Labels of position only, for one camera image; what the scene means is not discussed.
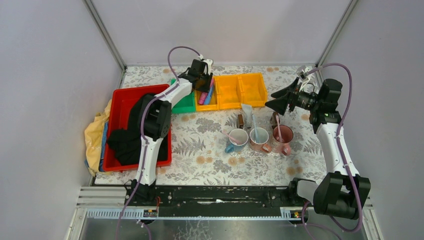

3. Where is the yellow bin with toothbrushes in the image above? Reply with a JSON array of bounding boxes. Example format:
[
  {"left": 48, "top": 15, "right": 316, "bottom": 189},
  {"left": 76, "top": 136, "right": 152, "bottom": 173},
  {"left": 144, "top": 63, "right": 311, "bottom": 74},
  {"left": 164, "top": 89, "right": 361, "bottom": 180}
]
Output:
[{"left": 215, "top": 74, "right": 243, "bottom": 110}]

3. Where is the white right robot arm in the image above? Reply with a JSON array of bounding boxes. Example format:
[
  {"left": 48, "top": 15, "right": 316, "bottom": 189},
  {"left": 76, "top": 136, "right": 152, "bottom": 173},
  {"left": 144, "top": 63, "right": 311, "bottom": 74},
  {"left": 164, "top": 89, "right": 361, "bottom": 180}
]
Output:
[{"left": 265, "top": 78, "right": 371, "bottom": 220}]

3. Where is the red plastic tray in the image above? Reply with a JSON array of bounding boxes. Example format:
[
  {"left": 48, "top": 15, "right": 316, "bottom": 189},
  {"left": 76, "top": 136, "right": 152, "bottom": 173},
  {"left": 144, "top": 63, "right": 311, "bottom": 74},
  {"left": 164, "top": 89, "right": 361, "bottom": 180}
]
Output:
[{"left": 102, "top": 84, "right": 172, "bottom": 172}]

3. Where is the green plastic bin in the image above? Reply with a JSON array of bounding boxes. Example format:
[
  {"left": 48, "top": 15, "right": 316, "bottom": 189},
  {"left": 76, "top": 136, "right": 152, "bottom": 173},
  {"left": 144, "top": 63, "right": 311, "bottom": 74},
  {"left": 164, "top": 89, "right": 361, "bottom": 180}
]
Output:
[{"left": 169, "top": 82, "right": 196, "bottom": 114}]

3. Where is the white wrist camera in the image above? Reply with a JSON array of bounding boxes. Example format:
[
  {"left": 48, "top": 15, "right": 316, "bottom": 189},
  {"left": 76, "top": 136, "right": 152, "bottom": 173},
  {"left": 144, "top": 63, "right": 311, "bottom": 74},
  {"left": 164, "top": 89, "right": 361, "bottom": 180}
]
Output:
[
  {"left": 296, "top": 65, "right": 311, "bottom": 92},
  {"left": 198, "top": 54, "right": 214, "bottom": 75}
]

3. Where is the yellow bin with mugs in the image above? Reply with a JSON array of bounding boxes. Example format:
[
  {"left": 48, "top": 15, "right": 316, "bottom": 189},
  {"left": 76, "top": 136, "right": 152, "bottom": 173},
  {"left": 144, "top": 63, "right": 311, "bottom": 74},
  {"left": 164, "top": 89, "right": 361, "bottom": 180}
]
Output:
[{"left": 238, "top": 73, "right": 268, "bottom": 108}]

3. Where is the black cloth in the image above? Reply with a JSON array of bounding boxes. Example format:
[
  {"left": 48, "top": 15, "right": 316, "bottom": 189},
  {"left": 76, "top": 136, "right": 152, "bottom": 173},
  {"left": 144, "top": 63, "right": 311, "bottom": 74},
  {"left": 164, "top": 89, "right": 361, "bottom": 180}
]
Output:
[{"left": 106, "top": 93, "right": 172, "bottom": 166}]

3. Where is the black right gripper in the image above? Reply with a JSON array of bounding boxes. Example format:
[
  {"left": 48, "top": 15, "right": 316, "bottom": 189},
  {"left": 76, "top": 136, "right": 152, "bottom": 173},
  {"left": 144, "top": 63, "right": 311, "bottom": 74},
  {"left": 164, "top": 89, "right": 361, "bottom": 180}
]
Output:
[{"left": 264, "top": 77, "right": 322, "bottom": 116}]

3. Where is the pink toothbrush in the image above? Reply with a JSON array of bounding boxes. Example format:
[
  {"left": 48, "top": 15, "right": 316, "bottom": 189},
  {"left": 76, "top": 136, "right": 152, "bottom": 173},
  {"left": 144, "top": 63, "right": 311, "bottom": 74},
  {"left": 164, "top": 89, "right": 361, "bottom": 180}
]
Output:
[
  {"left": 275, "top": 114, "right": 283, "bottom": 143},
  {"left": 221, "top": 130, "right": 241, "bottom": 145}
]

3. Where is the yellow bin with toothpaste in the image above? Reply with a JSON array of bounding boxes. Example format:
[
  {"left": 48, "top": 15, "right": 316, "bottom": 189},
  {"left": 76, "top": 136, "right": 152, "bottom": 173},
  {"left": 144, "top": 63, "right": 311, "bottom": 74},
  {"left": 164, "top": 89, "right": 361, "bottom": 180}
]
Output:
[{"left": 194, "top": 83, "right": 220, "bottom": 112}]

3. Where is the blue cloth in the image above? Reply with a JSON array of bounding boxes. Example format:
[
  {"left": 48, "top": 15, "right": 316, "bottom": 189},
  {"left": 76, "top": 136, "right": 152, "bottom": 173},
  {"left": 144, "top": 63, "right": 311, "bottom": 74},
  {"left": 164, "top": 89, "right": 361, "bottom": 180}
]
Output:
[{"left": 98, "top": 121, "right": 109, "bottom": 172}]

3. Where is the white toothpaste tube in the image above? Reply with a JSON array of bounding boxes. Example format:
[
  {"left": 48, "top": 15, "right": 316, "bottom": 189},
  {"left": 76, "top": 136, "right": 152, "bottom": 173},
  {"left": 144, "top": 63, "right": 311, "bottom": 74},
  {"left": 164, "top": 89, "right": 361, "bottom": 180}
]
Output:
[{"left": 241, "top": 103, "right": 253, "bottom": 127}]

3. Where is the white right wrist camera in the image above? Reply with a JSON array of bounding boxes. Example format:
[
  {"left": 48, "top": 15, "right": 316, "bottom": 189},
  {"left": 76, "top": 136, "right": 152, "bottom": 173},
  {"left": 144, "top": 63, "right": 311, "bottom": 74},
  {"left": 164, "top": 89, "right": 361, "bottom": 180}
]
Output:
[{"left": 296, "top": 65, "right": 311, "bottom": 92}]

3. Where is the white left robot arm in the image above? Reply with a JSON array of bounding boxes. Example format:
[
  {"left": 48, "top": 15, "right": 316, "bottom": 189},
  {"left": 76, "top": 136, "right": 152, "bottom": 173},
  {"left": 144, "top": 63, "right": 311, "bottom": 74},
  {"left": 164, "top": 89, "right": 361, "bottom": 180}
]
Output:
[{"left": 132, "top": 57, "right": 214, "bottom": 206}]

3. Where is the yellow cloth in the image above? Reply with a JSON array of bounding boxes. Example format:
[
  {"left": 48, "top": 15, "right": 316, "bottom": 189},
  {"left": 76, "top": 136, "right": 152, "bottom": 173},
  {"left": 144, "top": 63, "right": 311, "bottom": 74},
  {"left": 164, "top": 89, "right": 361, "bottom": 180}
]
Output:
[{"left": 84, "top": 99, "right": 112, "bottom": 177}]

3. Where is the blue toothpaste tube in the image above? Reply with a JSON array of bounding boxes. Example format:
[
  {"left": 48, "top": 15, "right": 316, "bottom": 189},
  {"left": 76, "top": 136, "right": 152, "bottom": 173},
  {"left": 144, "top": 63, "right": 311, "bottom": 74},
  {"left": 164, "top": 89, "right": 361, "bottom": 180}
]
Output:
[{"left": 203, "top": 85, "right": 215, "bottom": 105}]

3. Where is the pink pumpkin-face mug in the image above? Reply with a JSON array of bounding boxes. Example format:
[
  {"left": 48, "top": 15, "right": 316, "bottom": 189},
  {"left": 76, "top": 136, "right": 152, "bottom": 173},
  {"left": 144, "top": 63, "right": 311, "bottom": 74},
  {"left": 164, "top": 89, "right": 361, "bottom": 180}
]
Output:
[{"left": 271, "top": 125, "right": 294, "bottom": 156}]

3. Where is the floral orange-handled mug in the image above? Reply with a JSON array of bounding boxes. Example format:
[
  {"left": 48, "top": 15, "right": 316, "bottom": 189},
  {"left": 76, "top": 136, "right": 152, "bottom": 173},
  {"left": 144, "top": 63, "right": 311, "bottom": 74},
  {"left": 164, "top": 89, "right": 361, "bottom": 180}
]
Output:
[{"left": 249, "top": 127, "right": 272, "bottom": 154}]

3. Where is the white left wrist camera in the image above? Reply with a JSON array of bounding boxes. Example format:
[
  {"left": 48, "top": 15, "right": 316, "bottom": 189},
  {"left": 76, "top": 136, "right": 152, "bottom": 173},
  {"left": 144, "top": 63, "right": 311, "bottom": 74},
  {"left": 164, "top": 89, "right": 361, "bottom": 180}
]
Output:
[{"left": 198, "top": 54, "right": 214, "bottom": 75}]

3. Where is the blue ceramic mug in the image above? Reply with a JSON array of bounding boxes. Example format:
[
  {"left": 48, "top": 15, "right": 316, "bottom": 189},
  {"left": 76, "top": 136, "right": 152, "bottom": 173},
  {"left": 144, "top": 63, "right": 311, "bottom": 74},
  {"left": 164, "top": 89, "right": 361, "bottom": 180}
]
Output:
[{"left": 224, "top": 128, "right": 249, "bottom": 154}]

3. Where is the pink toothpaste tube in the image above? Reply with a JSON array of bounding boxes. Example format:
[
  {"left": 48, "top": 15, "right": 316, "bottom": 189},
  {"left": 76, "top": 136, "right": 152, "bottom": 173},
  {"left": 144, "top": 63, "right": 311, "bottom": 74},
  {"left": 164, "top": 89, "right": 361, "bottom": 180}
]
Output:
[{"left": 197, "top": 78, "right": 215, "bottom": 105}]

